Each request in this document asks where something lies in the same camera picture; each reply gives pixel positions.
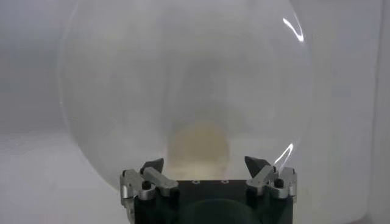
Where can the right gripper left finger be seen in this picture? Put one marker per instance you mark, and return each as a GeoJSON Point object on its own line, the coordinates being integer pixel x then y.
{"type": "Point", "coordinates": [155, 178]}

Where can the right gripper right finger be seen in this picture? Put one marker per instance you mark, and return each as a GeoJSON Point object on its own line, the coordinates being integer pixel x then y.
{"type": "Point", "coordinates": [263, 176]}

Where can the white steamed baozi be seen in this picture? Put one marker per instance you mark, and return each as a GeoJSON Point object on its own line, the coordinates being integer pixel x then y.
{"type": "Point", "coordinates": [198, 146]}

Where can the white round plate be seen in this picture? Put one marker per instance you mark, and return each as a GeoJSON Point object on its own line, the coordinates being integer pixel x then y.
{"type": "Point", "coordinates": [122, 76]}

